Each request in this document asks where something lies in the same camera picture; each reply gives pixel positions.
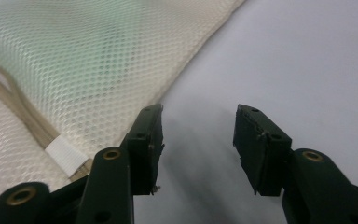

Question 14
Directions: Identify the pale blue table mat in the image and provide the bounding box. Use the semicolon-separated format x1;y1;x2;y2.
133;0;358;224

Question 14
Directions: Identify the clear zip bag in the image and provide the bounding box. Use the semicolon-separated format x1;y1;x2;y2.
0;0;246;216

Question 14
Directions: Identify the green cloth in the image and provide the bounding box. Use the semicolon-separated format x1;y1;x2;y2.
0;6;157;104

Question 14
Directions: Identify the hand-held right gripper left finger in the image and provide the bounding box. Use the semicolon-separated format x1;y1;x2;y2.
119;104;166;197

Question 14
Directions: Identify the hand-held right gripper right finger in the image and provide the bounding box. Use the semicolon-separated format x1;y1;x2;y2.
232;104;294;197

